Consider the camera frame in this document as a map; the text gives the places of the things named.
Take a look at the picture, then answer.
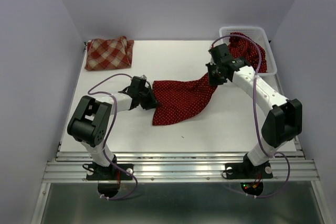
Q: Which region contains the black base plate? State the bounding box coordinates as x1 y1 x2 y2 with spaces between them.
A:
82 163 132 181
222 162 273 180

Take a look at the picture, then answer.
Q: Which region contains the red plaid skirt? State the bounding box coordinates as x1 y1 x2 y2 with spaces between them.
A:
85 36 134 71

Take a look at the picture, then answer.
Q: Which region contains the aluminium mounting rail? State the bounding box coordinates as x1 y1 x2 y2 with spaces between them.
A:
42 151 320 183

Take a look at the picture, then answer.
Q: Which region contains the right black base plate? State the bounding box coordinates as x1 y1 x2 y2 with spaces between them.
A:
222 162 273 180

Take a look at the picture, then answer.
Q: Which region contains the red polka dot skirt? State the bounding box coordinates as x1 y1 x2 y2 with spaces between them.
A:
152 74 217 126
228 36 267 73

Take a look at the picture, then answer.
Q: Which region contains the white plastic basket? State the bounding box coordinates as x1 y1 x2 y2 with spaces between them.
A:
219 26 277 76

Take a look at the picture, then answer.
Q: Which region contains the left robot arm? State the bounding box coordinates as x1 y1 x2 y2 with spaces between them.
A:
67 76 159 180

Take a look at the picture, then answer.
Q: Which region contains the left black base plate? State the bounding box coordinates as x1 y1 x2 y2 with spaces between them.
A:
82 163 132 181

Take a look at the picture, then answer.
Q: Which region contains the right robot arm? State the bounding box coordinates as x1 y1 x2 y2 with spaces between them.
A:
206 44 302 179

